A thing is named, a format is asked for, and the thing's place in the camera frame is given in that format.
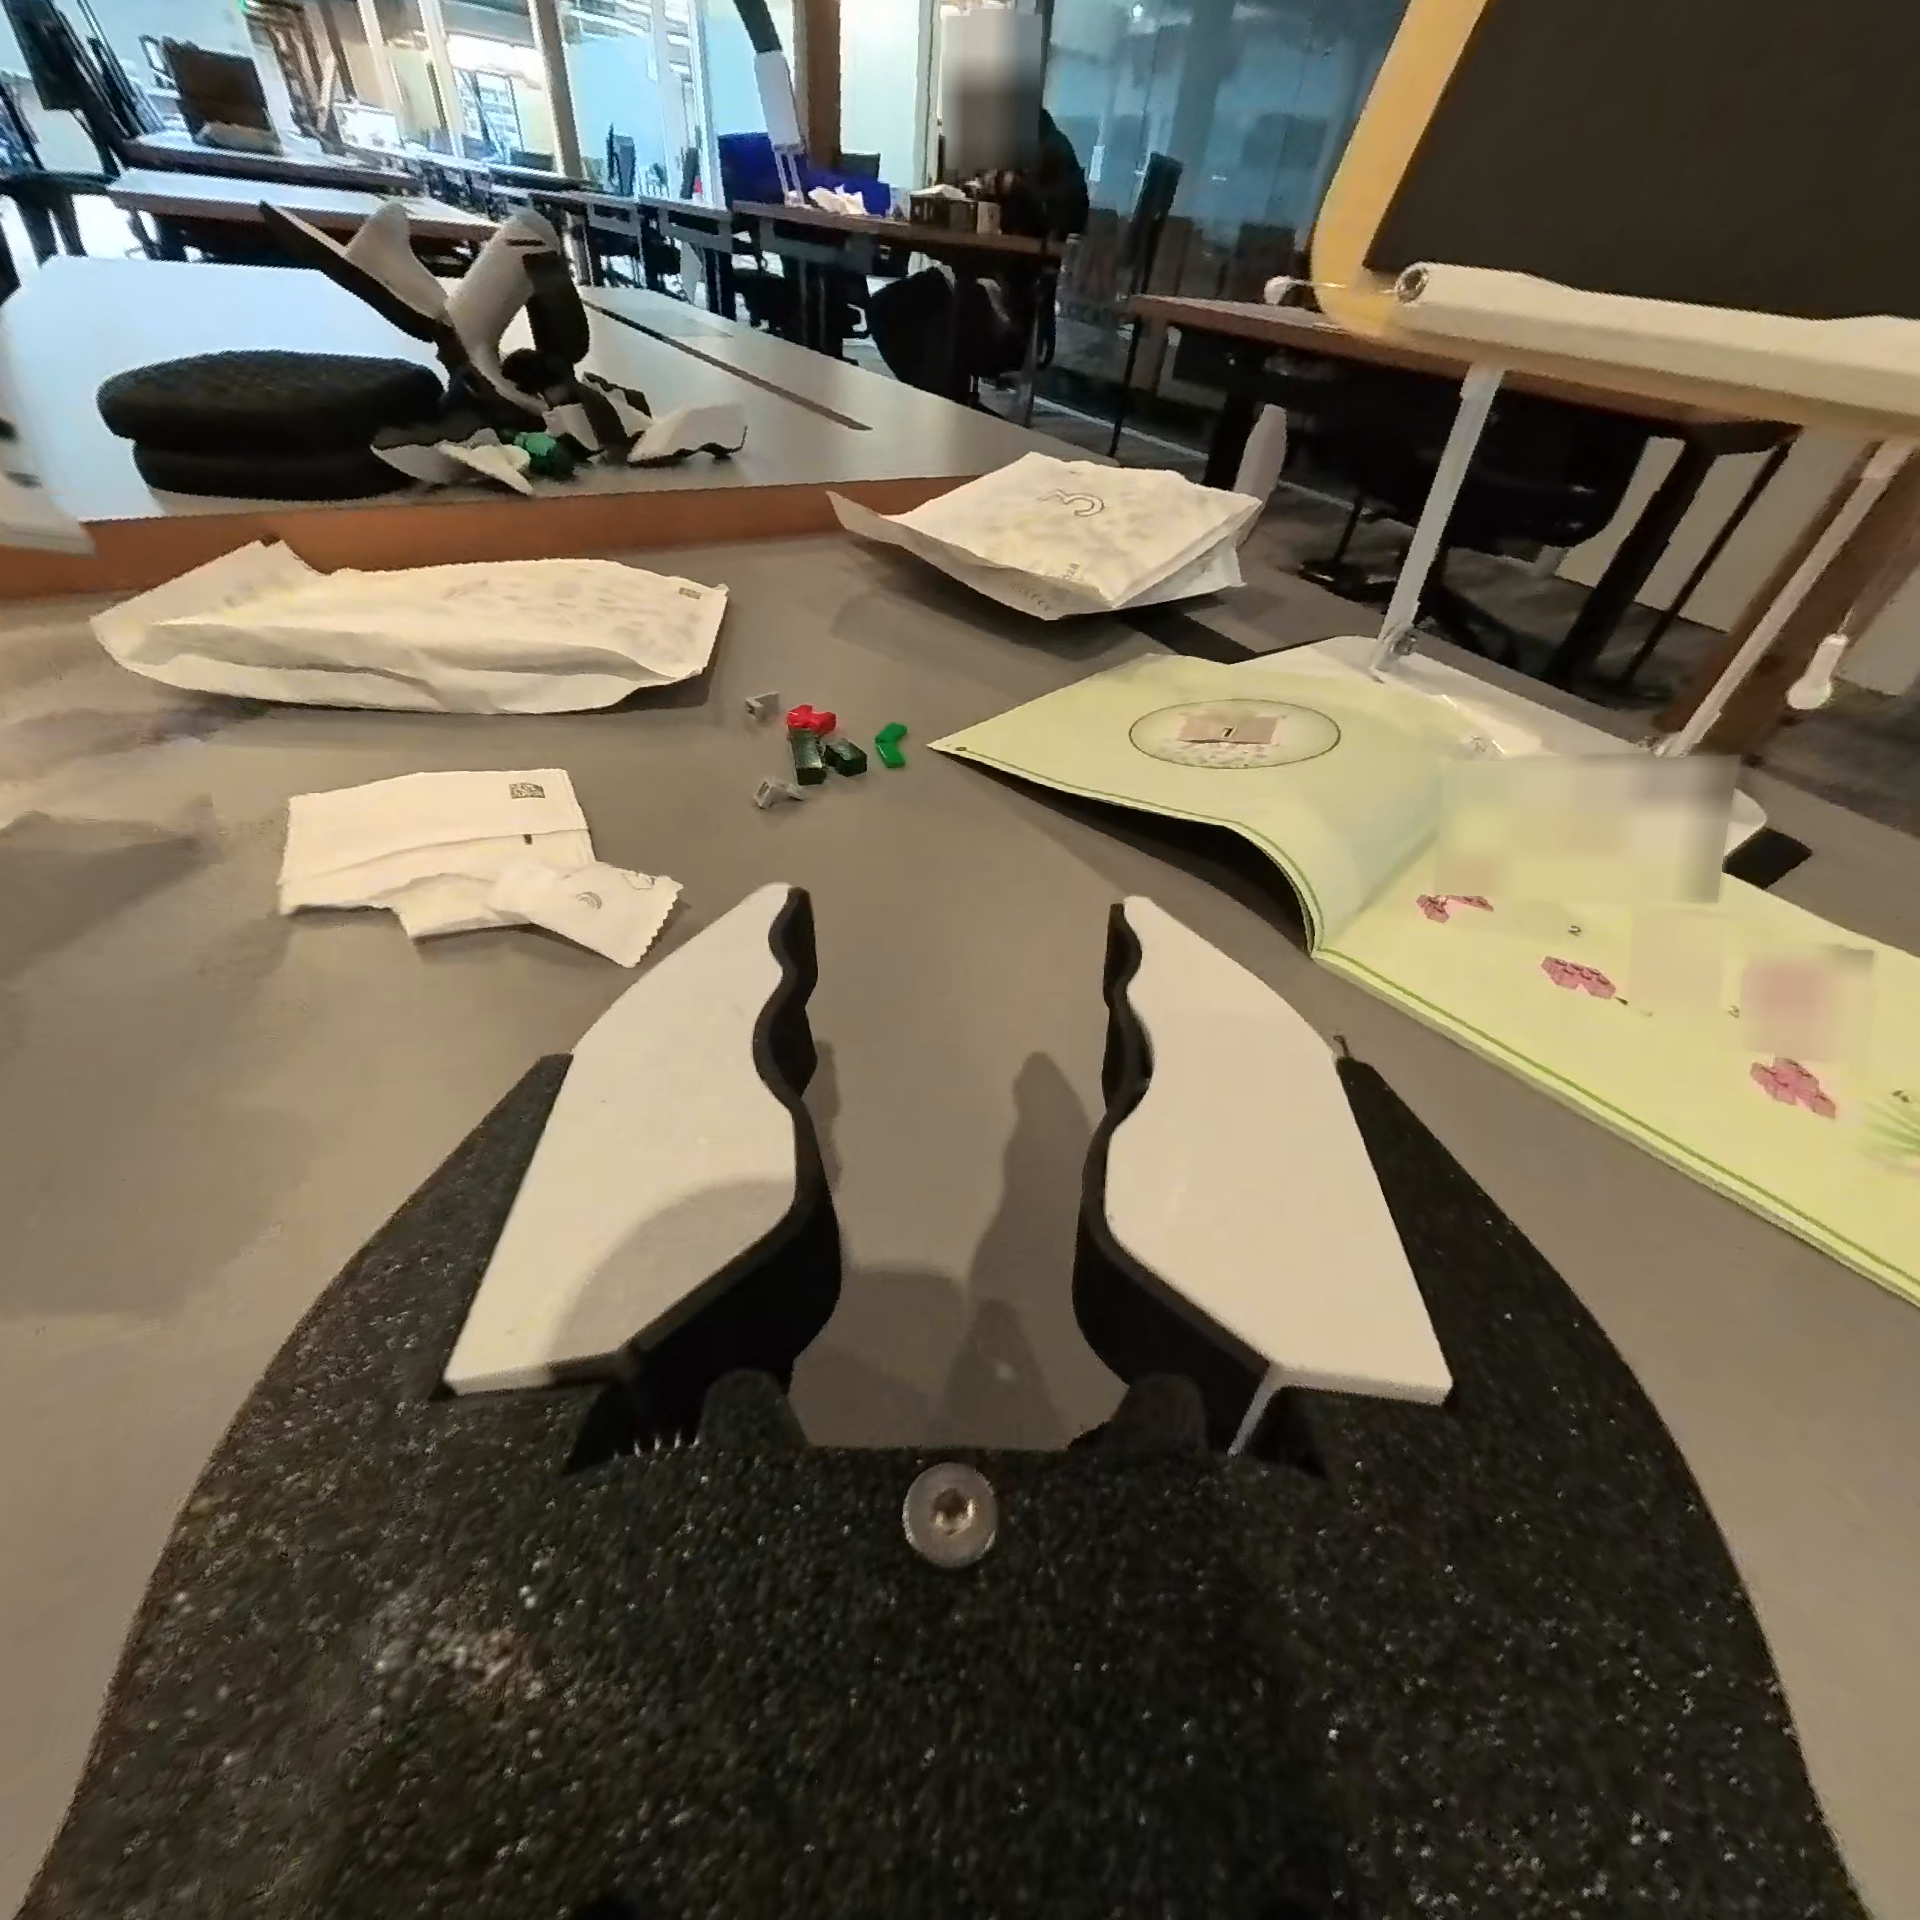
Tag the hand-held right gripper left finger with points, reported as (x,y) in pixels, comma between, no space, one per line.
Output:
(645,1170)

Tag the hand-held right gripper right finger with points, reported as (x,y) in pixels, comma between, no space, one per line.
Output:
(1260,1185)

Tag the torn white paper bag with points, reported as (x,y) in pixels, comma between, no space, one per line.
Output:
(421,832)

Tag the small dark green brick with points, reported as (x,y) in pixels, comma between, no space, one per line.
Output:
(807,762)

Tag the pale green instruction booklet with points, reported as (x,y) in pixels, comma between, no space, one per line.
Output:
(1201,750)

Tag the grey desk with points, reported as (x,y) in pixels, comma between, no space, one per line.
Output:
(225,1141)

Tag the green toy piece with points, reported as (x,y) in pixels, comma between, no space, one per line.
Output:
(543,456)

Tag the white tapered stand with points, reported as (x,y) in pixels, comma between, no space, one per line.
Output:
(1265,451)

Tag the wood-edged grey table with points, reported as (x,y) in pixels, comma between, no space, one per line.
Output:
(839,422)

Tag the black round cushion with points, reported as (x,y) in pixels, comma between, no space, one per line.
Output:
(271,470)
(271,398)

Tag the black office chair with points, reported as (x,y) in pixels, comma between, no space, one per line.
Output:
(945,329)

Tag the white black pistol-grip device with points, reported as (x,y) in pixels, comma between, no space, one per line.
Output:
(503,285)

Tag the row of office desks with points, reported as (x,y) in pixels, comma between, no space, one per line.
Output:
(450,182)

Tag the blue storage bin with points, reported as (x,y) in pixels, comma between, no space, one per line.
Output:
(749,158)

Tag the dark panel with wood rim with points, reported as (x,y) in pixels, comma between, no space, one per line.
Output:
(1650,135)

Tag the wooden post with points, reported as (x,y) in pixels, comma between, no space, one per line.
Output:
(1800,599)

